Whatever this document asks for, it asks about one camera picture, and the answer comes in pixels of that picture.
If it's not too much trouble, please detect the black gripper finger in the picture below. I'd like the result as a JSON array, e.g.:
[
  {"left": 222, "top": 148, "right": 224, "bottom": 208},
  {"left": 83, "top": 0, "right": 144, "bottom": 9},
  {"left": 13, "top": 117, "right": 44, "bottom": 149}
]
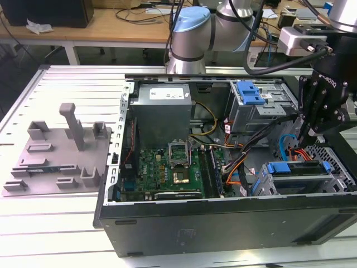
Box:
[
  {"left": 297, "top": 74, "right": 320, "bottom": 146},
  {"left": 309, "top": 104, "right": 351, "bottom": 137}
]

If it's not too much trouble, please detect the orange red power wire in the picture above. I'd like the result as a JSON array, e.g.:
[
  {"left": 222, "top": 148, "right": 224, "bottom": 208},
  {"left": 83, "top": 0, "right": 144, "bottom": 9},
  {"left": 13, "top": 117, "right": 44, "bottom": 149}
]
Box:
[{"left": 288, "top": 147, "right": 315, "bottom": 161}]

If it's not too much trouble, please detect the blue data wire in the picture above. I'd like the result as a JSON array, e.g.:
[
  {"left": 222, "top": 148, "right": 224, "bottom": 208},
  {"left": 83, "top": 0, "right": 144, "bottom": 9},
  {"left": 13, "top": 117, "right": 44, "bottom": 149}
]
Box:
[{"left": 278, "top": 134, "right": 296, "bottom": 160}]

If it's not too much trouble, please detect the hard disk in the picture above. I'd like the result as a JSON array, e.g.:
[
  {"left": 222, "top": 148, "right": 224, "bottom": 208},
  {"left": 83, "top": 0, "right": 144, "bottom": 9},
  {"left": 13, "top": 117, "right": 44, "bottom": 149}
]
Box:
[{"left": 264, "top": 160, "right": 332, "bottom": 193}]

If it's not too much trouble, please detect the silver disk bay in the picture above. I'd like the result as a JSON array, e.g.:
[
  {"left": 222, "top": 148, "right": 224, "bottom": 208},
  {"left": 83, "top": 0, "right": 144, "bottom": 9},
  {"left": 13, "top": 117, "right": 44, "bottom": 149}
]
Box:
[{"left": 249, "top": 160, "right": 349, "bottom": 196}]

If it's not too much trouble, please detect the grey flat device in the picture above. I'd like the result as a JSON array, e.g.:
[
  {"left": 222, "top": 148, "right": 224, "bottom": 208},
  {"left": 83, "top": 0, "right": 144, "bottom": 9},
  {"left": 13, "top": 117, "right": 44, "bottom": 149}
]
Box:
[{"left": 295, "top": 7, "right": 319, "bottom": 20}]

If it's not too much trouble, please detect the small black box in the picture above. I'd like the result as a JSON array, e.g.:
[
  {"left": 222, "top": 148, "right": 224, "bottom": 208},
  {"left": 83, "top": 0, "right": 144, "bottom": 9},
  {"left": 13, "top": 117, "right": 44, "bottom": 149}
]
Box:
[{"left": 277, "top": 12, "right": 293, "bottom": 28}]

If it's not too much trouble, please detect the wooden desk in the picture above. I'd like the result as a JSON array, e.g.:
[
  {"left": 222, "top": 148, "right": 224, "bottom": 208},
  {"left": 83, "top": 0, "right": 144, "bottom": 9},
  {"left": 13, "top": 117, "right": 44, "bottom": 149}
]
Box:
[
  {"left": 250, "top": 0, "right": 335, "bottom": 56},
  {"left": 0, "top": 0, "right": 173, "bottom": 66}
]

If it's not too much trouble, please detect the green RAM stick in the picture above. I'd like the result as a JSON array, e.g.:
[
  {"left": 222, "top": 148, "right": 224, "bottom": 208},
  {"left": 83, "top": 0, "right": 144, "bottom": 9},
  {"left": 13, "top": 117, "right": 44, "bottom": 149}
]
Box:
[
  {"left": 25, "top": 166, "right": 61, "bottom": 174},
  {"left": 209, "top": 147, "right": 224, "bottom": 196}
]

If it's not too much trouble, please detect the black RAM slot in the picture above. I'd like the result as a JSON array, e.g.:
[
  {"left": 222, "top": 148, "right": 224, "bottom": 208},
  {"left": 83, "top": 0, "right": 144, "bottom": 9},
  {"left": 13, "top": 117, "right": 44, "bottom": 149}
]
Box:
[{"left": 198, "top": 148, "right": 212, "bottom": 197}]

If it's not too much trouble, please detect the metal socket cover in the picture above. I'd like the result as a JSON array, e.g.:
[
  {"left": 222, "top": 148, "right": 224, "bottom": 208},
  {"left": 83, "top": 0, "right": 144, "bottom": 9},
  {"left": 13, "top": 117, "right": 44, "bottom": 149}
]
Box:
[{"left": 168, "top": 139, "right": 192, "bottom": 168}]

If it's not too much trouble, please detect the grey power supply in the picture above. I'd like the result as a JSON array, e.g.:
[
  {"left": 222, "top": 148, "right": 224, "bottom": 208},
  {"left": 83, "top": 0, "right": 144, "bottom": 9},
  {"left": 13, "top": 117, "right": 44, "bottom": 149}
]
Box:
[{"left": 129, "top": 83, "right": 193, "bottom": 140}]

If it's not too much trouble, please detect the CPU socket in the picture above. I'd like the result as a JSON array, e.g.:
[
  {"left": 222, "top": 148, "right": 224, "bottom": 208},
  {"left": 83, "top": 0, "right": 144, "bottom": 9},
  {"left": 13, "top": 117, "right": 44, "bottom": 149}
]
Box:
[{"left": 170, "top": 169, "right": 192, "bottom": 187}]

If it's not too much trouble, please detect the black PC case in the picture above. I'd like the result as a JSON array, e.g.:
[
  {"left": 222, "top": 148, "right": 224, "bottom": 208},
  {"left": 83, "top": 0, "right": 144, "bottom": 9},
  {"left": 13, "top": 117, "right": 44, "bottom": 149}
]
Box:
[{"left": 93, "top": 73, "right": 357, "bottom": 257}]

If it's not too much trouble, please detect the black graphics card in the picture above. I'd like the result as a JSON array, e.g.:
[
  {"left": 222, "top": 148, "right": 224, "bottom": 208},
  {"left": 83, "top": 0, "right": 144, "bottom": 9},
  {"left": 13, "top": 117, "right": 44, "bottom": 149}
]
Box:
[{"left": 155, "top": 190, "right": 201, "bottom": 200}]

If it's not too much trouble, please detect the green motherboard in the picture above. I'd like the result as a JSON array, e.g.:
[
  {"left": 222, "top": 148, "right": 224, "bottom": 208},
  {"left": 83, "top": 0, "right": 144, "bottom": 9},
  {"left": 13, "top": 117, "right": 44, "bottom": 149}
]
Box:
[{"left": 119, "top": 145, "right": 232, "bottom": 200}]

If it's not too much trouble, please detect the grey parts rack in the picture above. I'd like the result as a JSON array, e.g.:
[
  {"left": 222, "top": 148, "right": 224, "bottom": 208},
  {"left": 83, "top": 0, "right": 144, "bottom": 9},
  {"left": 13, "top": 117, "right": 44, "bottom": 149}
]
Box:
[{"left": 1, "top": 102, "right": 112, "bottom": 198}]

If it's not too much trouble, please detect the black desktop computer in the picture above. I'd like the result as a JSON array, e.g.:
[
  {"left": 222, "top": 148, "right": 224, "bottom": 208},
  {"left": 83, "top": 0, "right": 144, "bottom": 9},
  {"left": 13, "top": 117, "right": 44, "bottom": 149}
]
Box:
[{"left": 0, "top": 0, "right": 95, "bottom": 29}]

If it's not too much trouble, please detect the white crumpled plastic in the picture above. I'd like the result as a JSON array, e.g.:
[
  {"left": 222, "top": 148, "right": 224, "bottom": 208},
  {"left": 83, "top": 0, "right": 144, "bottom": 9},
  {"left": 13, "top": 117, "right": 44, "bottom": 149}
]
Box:
[{"left": 26, "top": 18, "right": 54, "bottom": 36}]

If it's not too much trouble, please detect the black wire bundle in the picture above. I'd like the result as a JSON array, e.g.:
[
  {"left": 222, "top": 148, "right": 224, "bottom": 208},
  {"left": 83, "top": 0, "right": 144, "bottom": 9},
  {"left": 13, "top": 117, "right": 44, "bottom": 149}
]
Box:
[{"left": 241, "top": 116, "right": 301, "bottom": 157}]

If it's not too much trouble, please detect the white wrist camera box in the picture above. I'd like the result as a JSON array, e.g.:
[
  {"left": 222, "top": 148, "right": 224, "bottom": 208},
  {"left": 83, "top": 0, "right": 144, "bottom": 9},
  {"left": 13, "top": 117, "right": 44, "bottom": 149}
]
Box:
[{"left": 278, "top": 26, "right": 329, "bottom": 56}]

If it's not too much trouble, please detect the black camera bracket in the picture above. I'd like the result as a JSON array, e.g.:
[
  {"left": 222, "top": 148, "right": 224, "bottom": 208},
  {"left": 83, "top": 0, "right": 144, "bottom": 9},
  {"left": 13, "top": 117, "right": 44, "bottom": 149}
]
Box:
[{"left": 292, "top": 23, "right": 329, "bottom": 37}]

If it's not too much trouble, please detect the black camera cable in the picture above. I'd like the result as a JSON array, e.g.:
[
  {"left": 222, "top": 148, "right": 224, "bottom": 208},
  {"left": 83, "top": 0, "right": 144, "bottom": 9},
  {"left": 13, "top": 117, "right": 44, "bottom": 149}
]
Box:
[{"left": 242, "top": 0, "right": 333, "bottom": 76}]

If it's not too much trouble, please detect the yellow black power wire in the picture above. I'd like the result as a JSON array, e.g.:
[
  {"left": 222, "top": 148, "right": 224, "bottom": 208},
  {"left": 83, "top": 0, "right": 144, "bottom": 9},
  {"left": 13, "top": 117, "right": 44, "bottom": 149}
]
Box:
[{"left": 189, "top": 102, "right": 218, "bottom": 138}]

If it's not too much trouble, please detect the orange data wire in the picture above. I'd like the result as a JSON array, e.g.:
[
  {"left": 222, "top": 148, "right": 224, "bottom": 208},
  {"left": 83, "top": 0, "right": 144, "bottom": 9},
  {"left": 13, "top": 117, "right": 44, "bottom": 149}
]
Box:
[{"left": 225, "top": 164, "right": 244, "bottom": 186}]

